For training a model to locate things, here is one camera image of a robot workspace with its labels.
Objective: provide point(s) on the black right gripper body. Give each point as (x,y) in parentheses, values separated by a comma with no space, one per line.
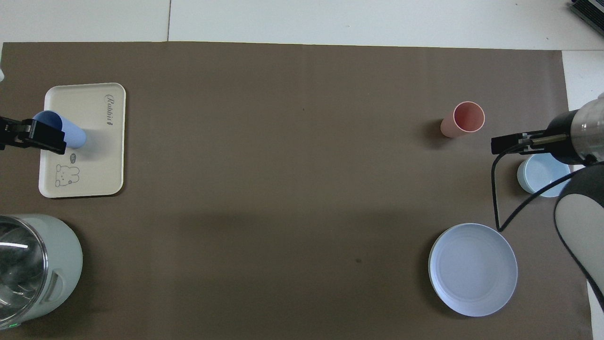
(564,125)

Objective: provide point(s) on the blue ribbed cup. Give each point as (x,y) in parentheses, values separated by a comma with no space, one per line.
(75,134)

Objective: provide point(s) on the pink cup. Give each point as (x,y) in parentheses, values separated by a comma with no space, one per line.
(467,118)

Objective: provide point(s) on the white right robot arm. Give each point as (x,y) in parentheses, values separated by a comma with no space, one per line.
(583,222)

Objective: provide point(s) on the cream rabbit print tray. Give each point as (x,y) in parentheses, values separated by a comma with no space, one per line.
(99,160)

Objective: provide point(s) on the light blue bowl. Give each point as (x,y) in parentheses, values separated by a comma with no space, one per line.
(542,177)

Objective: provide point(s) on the pale green cooking pot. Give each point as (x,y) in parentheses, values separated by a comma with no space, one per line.
(63,255)

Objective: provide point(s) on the blue round plate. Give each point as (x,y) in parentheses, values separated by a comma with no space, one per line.
(472,269)

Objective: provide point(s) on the brown paper table mat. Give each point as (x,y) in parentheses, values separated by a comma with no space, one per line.
(283,189)

